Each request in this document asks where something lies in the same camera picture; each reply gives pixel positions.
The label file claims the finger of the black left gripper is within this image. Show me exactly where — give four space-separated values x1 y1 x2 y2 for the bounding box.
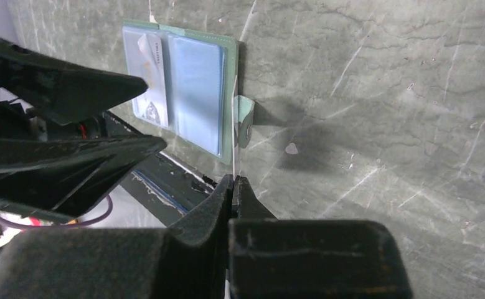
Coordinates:
0 38 148 125
0 135 167 222

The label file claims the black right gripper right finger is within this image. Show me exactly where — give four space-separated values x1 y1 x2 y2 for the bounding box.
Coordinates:
228 176 412 298

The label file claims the silver VIP card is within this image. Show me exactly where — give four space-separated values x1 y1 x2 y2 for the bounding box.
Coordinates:
136 34 169 128
231 75 240 177

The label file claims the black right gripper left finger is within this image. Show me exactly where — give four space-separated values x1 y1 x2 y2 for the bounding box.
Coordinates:
0 174 233 298

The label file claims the green leather card holder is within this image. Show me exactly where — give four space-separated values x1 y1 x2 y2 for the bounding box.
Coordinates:
121 20 239 164

